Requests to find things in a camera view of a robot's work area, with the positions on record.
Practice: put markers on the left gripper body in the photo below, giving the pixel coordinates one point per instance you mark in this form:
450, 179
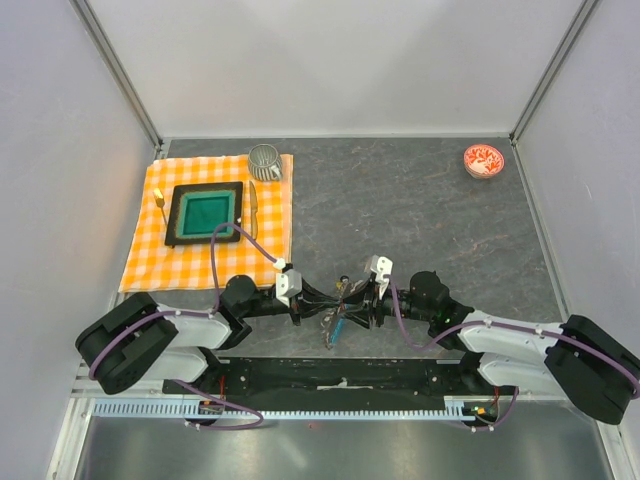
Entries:
297, 306

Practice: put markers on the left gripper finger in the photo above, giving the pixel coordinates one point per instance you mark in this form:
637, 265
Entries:
314, 296
309, 310

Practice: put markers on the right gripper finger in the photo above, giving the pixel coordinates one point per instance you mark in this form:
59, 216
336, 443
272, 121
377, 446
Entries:
362, 317
360, 294

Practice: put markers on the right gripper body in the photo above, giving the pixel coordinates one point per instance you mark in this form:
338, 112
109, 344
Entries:
379, 308

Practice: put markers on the blue keyring with metal rings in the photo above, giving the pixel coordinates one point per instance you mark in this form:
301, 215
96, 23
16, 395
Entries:
333, 322

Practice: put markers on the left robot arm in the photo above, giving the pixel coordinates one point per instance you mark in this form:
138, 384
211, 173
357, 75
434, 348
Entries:
140, 339

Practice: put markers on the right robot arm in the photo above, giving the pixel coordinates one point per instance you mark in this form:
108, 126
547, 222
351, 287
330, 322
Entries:
575, 359

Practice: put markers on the grey striped mug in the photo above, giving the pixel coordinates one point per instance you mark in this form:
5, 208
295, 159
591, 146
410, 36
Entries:
265, 163

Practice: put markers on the green square plate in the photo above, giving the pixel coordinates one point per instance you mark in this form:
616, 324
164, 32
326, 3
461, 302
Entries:
196, 210

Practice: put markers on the orange checkered cloth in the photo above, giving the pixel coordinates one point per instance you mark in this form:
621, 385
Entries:
153, 266

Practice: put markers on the gold fork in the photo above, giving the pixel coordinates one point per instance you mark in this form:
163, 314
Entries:
160, 203

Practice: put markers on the red patterned bowl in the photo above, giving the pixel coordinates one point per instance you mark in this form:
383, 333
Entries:
483, 161

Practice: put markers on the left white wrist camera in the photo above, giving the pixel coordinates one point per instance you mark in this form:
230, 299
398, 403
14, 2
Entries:
288, 282

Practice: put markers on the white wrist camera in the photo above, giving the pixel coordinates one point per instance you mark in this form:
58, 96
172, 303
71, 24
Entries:
288, 282
381, 267

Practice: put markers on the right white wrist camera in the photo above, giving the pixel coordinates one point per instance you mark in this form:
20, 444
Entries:
381, 267

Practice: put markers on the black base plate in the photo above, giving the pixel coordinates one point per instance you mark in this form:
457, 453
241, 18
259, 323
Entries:
342, 384

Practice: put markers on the wooden handled knife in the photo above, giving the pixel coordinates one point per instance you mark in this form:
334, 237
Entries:
254, 210

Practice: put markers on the grey cable duct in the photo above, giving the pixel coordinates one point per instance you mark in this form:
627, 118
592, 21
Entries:
191, 408

